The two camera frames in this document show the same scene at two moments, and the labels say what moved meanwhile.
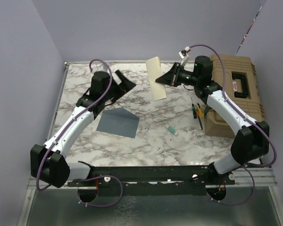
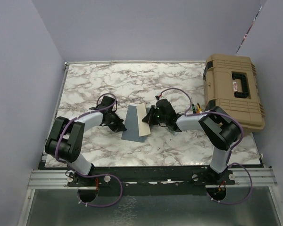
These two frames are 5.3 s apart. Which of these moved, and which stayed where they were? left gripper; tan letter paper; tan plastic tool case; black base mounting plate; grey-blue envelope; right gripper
Moved: left gripper; grey-blue envelope; right gripper; tan letter paper
Stayed: black base mounting plate; tan plastic tool case
